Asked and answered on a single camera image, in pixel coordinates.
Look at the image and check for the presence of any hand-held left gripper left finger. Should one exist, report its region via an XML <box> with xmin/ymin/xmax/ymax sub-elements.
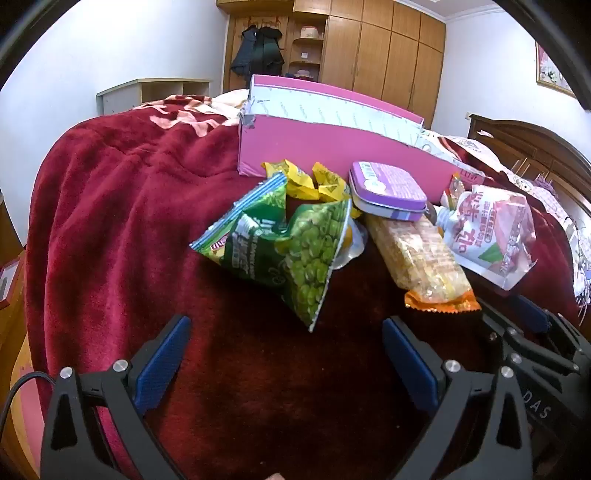
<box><xmin>41</xmin><ymin>315</ymin><xmax>192</xmax><ymax>480</ymax></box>

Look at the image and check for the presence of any wooden wardrobe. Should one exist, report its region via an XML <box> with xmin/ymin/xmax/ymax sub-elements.
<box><xmin>216</xmin><ymin>0</ymin><xmax>446</xmax><ymax>130</ymax></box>

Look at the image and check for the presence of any black cable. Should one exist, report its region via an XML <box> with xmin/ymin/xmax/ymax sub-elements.
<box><xmin>0</xmin><ymin>371</ymin><xmax>57</xmax><ymax>435</ymax></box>

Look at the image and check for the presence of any yellow candy packet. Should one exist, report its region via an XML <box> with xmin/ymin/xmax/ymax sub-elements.
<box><xmin>311</xmin><ymin>161</ymin><xmax>352</xmax><ymax>204</ymax></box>
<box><xmin>262</xmin><ymin>159</ymin><xmax>319</xmax><ymax>201</ymax></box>

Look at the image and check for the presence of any framed wall picture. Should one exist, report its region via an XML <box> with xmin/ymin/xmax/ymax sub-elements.
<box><xmin>534</xmin><ymin>41</ymin><xmax>578</xmax><ymax>100</ymax></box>

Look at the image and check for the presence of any grey low shelf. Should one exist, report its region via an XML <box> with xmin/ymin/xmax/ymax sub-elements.
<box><xmin>96</xmin><ymin>78</ymin><xmax>211</xmax><ymax>117</ymax></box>

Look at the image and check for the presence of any green packet with striped edge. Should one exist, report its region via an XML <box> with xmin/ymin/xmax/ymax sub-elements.
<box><xmin>190</xmin><ymin>173</ymin><xmax>296</xmax><ymax>282</ymax></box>

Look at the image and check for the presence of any dark green hanging jacket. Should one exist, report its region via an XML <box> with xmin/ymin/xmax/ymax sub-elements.
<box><xmin>256</xmin><ymin>27</ymin><xmax>284</xmax><ymax>77</ymax></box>

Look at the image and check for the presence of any pink white jelly pouch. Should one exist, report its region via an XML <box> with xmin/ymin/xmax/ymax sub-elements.
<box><xmin>436</xmin><ymin>185</ymin><xmax>539</xmax><ymax>291</ymax></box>

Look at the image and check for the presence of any green pea snack packet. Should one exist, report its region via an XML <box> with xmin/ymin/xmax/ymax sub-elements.
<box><xmin>272</xmin><ymin>198</ymin><xmax>354</xmax><ymax>333</ymax></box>

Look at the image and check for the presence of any wooden cabinet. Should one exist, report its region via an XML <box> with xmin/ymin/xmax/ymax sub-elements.
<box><xmin>0</xmin><ymin>198</ymin><xmax>29</xmax><ymax>356</ymax></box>

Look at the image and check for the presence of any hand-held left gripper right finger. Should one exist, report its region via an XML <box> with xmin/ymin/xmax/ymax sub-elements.
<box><xmin>382</xmin><ymin>316</ymin><xmax>541</xmax><ymax>480</ymax></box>

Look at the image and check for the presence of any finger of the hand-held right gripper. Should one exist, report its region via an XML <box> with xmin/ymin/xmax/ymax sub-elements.
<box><xmin>478</xmin><ymin>299</ymin><xmax>578</xmax><ymax>374</ymax></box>
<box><xmin>512</xmin><ymin>295</ymin><xmax>591</xmax><ymax>358</ymax></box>

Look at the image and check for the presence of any pink cardboard box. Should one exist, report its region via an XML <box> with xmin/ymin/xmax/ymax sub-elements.
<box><xmin>237</xmin><ymin>74</ymin><xmax>485</xmax><ymax>204</ymax></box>

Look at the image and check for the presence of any orange cracker packet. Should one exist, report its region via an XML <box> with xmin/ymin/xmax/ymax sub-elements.
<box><xmin>367</xmin><ymin>215</ymin><xmax>482</xmax><ymax>315</ymax></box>

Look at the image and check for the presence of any yellow jelly cup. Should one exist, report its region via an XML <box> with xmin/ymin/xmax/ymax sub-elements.
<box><xmin>332</xmin><ymin>217</ymin><xmax>368</xmax><ymax>271</ymax></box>

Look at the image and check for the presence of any red floral blanket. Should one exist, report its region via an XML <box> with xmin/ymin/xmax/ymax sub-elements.
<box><xmin>25</xmin><ymin>95</ymin><xmax>591</xmax><ymax>480</ymax></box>

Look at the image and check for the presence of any dark wooden headboard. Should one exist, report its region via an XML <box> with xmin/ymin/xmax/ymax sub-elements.
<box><xmin>467</xmin><ymin>113</ymin><xmax>591</xmax><ymax>241</ymax></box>

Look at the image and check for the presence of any black hanging jacket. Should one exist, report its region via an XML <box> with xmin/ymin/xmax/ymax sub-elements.
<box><xmin>231</xmin><ymin>25</ymin><xmax>260</xmax><ymax>77</ymax></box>

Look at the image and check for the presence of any purple tin box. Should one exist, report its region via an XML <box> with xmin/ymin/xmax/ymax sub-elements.
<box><xmin>348</xmin><ymin>161</ymin><xmax>429</xmax><ymax>223</ymax></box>

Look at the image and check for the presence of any gummy packet with rainbow edge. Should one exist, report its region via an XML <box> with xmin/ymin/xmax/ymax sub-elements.
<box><xmin>442</xmin><ymin>172</ymin><xmax>476</xmax><ymax>210</ymax></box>

